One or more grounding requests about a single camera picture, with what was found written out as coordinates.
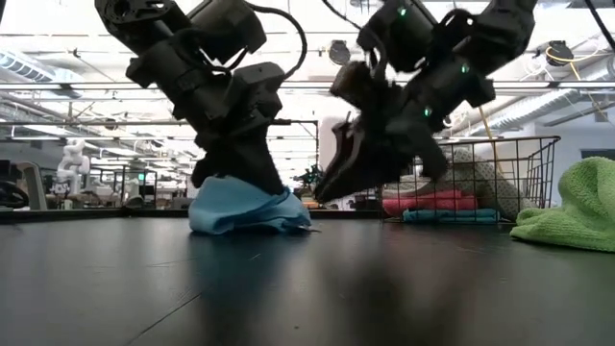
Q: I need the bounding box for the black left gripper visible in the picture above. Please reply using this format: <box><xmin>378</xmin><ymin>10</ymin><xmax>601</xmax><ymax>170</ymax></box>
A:
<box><xmin>172</xmin><ymin>71</ymin><xmax>287</xmax><ymax>193</ymax></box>

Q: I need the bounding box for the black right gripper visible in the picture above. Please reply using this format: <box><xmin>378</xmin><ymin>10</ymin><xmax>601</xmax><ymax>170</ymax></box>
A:
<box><xmin>314</xmin><ymin>90</ymin><xmax>451</xmax><ymax>203</ymax></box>

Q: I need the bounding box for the light blue microfiber towel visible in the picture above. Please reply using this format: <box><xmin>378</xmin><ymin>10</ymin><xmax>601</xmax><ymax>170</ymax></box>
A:
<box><xmin>187</xmin><ymin>175</ymin><xmax>313</xmax><ymax>236</ymax></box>

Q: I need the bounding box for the pink microfiber towel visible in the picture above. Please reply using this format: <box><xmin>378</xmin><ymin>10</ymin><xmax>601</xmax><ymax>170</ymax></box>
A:
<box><xmin>382</xmin><ymin>188</ymin><xmax>480</xmax><ymax>217</ymax></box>

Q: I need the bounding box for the teal microfiber towel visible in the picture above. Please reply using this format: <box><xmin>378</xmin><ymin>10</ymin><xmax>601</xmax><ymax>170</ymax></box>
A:
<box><xmin>402</xmin><ymin>208</ymin><xmax>501</xmax><ymax>225</ymax></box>

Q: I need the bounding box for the white microfiber towel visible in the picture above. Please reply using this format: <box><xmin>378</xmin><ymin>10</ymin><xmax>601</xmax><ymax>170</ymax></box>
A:
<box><xmin>383</xmin><ymin>146</ymin><xmax>537</xmax><ymax>222</ymax></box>

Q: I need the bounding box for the wire basket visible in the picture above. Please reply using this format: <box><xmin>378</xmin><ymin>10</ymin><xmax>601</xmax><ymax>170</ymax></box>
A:
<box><xmin>381</xmin><ymin>136</ymin><xmax>562</xmax><ymax>225</ymax></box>

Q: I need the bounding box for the green microfiber towel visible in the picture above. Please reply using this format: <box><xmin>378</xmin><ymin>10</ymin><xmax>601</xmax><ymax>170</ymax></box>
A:
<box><xmin>509</xmin><ymin>157</ymin><xmax>615</xmax><ymax>254</ymax></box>

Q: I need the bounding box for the white square pillar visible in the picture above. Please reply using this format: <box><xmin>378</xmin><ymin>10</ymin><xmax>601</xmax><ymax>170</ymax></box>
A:
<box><xmin>318</xmin><ymin>114</ymin><xmax>345</xmax><ymax>169</ymax></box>

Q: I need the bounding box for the black metal rack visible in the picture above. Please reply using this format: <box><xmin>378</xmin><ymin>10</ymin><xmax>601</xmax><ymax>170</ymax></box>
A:
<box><xmin>90</xmin><ymin>165</ymin><xmax>159</xmax><ymax>208</ymax></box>

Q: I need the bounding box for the long ceiling light bar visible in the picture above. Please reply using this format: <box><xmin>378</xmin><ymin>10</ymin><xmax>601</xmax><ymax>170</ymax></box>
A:
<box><xmin>0</xmin><ymin>80</ymin><xmax>615</xmax><ymax>91</ymax></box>

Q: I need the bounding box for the grey curved chair back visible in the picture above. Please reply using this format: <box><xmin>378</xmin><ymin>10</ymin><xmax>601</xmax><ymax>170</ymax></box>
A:
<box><xmin>0</xmin><ymin>160</ymin><xmax>49</xmax><ymax>211</ymax></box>

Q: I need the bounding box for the black metal frame stand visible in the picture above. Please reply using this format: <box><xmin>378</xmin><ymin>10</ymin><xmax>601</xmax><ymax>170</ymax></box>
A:
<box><xmin>268</xmin><ymin>117</ymin><xmax>320</xmax><ymax>167</ymax></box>

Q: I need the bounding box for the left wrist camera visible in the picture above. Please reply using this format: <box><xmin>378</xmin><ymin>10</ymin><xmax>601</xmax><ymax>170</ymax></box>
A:
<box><xmin>233</xmin><ymin>62</ymin><xmax>287</xmax><ymax>121</ymax></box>

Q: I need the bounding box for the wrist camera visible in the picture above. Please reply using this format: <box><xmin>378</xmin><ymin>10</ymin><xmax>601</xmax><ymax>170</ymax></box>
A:
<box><xmin>331</xmin><ymin>60</ymin><xmax>385</xmax><ymax>114</ymax></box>
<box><xmin>233</xmin><ymin>62</ymin><xmax>287</xmax><ymax>121</ymax></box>

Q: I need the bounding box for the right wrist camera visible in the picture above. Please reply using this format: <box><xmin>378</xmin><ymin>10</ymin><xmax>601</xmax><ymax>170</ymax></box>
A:
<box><xmin>331</xmin><ymin>60</ymin><xmax>385</xmax><ymax>114</ymax></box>

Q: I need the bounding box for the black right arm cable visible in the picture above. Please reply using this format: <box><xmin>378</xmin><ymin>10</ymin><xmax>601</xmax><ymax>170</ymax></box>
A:
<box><xmin>320</xmin><ymin>0</ymin><xmax>388</xmax><ymax>83</ymax></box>

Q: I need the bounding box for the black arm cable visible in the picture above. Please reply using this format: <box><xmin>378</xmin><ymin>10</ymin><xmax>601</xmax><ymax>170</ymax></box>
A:
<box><xmin>210</xmin><ymin>2</ymin><xmax>308</xmax><ymax>81</ymax></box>
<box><xmin>320</xmin><ymin>0</ymin><xmax>388</xmax><ymax>83</ymax></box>

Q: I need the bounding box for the black ceiling cable reel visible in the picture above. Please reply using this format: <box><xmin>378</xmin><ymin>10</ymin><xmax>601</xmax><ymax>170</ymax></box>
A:
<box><xmin>530</xmin><ymin>39</ymin><xmax>604</xmax><ymax>83</ymax></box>
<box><xmin>328</xmin><ymin>39</ymin><xmax>353</xmax><ymax>67</ymax></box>

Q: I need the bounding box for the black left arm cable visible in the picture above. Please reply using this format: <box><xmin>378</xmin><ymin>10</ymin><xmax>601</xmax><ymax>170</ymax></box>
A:
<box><xmin>210</xmin><ymin>2</ymin><xmax>308</xmax><ymax>81</ymax></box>

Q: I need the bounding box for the yellow hanging cable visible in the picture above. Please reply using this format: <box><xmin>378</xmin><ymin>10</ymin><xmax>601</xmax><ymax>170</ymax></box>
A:
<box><xmin>477</xmin><ymin>105</ymin><xmax>504</xmax><ymax>174</ymax></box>

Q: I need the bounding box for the silver ceiling air duct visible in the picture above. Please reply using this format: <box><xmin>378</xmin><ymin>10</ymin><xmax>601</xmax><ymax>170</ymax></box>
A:
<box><xmin>0</xmin><ymin>47</ymin><xmax>86</xmax><ymax>84</ymax></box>
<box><xmin>473</xmin><ymin>71</ymin><xmax>615</xmax><ymax>136</ymax></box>

